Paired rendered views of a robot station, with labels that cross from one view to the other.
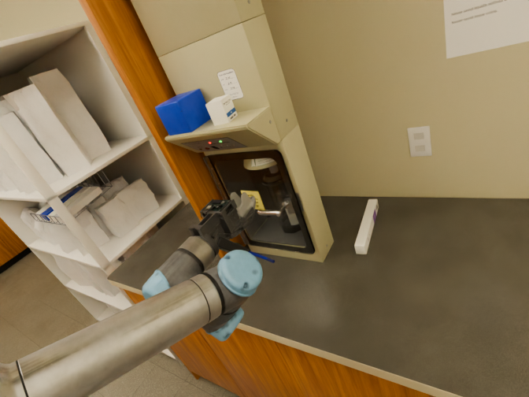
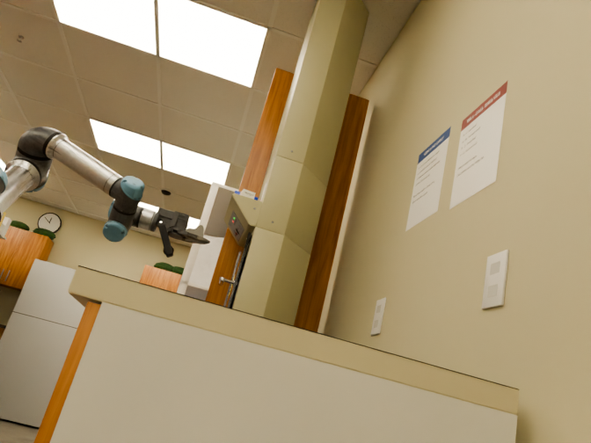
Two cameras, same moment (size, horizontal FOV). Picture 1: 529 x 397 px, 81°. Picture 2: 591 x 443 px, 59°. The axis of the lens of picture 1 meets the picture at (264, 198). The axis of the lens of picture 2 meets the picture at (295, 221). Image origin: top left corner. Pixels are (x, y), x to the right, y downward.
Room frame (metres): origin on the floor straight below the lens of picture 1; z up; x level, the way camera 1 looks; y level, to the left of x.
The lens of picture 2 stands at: (-0.49, -1.36, 0.82)
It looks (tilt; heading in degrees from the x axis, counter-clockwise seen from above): 20 degrees up; 39
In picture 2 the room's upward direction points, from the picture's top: 14 degrees clockwise
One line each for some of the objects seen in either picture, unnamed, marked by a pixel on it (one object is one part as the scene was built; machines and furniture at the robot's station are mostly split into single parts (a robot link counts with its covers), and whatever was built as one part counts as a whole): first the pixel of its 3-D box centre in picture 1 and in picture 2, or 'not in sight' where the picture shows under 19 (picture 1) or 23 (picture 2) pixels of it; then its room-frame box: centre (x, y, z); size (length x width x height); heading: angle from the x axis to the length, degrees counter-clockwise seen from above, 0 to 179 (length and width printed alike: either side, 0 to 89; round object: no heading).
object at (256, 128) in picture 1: (220, 139); (238, 221); (0.88, 0.05, 1.46); 0.32 x 0.11 x 0.10; 48
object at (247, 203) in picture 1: (246, 202); (199, 233); (0.70, 0.05, 1.34); 0.09 x 0.03 x 0.06; 138
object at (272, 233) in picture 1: (260, 205); (231, 290); (0.92, 0.02, 1.19); 0.30 x 0.01 x 0.40; 47
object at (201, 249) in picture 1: (196, 253); (148, 220); (0.58, 0.18, 1.33); 0.08 x 0.05 x 0.08; 48
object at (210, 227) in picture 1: (216, 227); (171, 224); (0.63, 0.13, 1.34); 0.12 x 0.08 x 0.09; 138
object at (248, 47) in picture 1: (266, 150); (274, 267); (1.02, -0.07, 1.33); 0.32 x 0.25 x 0.77; 48
